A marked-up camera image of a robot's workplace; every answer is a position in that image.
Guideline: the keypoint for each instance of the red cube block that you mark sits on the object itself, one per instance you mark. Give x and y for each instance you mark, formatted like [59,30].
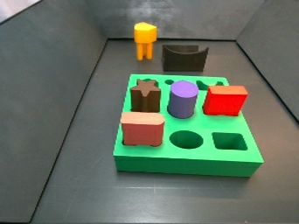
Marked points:
[224,100]

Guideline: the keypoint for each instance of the green shape sorter board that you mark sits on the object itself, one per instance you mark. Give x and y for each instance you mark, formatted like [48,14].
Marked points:
[203,145]

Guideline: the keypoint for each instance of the black curved holder block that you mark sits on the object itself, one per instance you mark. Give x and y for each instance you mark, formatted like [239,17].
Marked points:
[184,58]

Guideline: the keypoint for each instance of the pink rounded rectangular block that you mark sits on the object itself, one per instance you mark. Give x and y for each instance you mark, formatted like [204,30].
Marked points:
[143,128]

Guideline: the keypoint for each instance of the yellow three prong block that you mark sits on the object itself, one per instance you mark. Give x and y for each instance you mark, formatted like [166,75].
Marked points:
[146,34]

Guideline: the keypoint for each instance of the brown star block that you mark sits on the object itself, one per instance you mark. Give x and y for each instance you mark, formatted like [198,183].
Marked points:
[146,95]

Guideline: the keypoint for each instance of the purple cylinder block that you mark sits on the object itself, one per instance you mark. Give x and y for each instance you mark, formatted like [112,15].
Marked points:
[183,97]

